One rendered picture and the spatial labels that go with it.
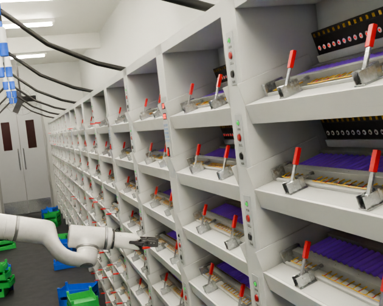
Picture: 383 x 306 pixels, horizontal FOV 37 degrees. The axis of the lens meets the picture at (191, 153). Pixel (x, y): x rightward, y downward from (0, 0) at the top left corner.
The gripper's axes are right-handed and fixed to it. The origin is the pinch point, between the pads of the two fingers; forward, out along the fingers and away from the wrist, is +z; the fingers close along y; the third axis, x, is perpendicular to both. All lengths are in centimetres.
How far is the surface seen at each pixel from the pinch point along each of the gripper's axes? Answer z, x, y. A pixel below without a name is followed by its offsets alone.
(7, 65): -75, 96, -348
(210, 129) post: 10, 45, 25
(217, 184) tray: 0, 28, 69
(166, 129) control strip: -4.3, 42.9, 21.3
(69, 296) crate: -4, -88, -243
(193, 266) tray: 9.6, -3.4, 25.5
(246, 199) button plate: 0, 27, 90
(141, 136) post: 0, 40, -45
